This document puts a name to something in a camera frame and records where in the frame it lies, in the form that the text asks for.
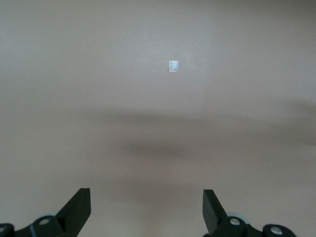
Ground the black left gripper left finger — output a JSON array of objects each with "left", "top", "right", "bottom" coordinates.
[{"left": 29, "top": 188, "right": 91, "bottom": 237}]

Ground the small white tape piece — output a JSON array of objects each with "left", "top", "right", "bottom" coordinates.
[{"left": 169, "top": 60, "right": 180, "bottom": 74}]

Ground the brown table cover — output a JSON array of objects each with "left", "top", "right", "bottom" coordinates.
[{"left": 0, "top": 0, "right": 316, "bottom": 237}]

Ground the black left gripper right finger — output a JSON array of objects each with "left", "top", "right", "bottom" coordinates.
[{"left": 202, "top": 189, "right": 258, "bottom": 237}]

